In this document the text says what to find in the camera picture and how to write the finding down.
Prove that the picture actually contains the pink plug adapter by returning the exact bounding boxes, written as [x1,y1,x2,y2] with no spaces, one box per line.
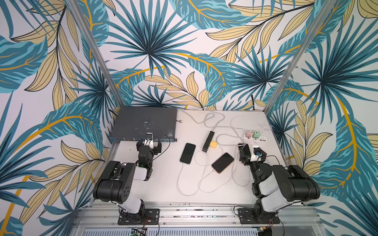
[245,130,254,139]

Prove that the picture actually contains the yellow charger adapter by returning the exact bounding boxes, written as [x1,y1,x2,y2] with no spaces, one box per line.
[209,141,218,148]

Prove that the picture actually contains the green plug adapter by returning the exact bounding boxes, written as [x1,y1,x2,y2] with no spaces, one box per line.
[253,131,261,139]

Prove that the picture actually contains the black phone pink case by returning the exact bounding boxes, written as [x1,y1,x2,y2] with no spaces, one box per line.
[211,152,234,174]

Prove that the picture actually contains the black power bank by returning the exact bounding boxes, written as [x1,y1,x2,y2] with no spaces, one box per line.
[202,131,215,153]

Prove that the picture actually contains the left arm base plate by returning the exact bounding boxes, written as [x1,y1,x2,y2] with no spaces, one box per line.
[118,208,160,226]

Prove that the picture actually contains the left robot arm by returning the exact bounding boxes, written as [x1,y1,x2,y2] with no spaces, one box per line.
[93,139,161,218]

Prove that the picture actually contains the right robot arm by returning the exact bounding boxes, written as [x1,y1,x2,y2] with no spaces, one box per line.
[238,143,321,224]

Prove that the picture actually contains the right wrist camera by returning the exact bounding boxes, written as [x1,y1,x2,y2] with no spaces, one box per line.
[251,145,266,161]

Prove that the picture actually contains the white power strip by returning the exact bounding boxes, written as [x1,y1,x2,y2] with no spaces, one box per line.
[243,135,268,143]

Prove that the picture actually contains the black phone grey case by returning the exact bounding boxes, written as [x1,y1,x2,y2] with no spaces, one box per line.
[180,143,196,164]

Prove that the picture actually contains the black phone by power strip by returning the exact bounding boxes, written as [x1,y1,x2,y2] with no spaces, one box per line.
[238,143,252,163]

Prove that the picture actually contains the aluminium rail frame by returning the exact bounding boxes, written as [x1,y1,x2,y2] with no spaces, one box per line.
[69,201,327,236]

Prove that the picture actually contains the white charging cable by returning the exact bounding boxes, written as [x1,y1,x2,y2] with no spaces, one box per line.
[176,163,219,197]
[197,165,252,194]

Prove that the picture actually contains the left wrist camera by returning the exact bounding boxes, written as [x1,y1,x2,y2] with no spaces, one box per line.
[143,139,154,149]

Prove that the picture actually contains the grey network switch box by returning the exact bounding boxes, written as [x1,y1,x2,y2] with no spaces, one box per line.
[109,106,178,142]

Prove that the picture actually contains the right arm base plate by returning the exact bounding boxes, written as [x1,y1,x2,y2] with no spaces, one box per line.
[237,207,280,225]

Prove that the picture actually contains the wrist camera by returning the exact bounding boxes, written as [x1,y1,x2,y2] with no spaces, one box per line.
[143,139,154,149]
[251,145,266,161]

